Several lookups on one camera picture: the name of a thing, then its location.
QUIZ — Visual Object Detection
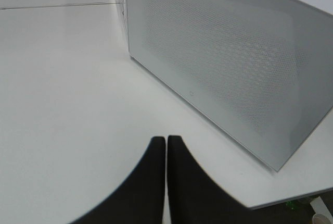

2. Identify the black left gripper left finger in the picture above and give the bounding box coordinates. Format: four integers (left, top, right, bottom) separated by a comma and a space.
73, 136, 166, 223

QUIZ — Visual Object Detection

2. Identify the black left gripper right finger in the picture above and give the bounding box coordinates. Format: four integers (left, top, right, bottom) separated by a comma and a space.
168, 135, 260, 223

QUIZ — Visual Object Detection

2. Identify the white microwave door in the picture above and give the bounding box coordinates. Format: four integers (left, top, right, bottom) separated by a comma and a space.
126, 0, 332, 171

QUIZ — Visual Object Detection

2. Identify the white cup on floor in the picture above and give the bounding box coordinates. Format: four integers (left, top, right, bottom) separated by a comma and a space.
311, 205, 332, 224

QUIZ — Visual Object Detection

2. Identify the white microwave oven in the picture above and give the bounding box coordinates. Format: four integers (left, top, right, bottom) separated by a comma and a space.
116, 0, 333, 63

